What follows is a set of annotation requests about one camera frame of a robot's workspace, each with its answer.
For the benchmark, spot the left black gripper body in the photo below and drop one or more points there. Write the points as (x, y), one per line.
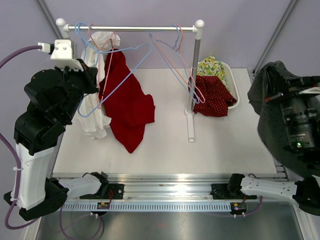
(86, 84)

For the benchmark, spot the white skirt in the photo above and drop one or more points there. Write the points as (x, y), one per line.
(96, 124)

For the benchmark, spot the plain red skirt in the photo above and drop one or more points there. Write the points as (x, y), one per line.
(129, 127)

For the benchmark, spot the lemon print skirt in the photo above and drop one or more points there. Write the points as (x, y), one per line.
(210, 67)

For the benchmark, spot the red polka dot skirt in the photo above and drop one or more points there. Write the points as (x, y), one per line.
(217, 99)

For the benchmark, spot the dark grey dotted skirt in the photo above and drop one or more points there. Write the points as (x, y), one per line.
(288, 106)

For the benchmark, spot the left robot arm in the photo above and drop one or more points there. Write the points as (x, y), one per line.
(55, 95)

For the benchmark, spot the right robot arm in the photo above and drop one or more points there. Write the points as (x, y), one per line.
(307, 196)

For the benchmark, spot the white clothes rack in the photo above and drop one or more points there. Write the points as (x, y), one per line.
(190, 85)

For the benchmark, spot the white perforated basket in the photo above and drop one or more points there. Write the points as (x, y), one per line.
(231, 85)

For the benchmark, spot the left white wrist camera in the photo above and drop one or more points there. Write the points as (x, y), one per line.
(62, 54)

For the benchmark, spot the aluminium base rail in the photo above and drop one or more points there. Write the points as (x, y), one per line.
(197, 185)

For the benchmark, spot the white slotted cable duct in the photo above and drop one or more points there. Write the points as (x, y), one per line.
(144, 206)

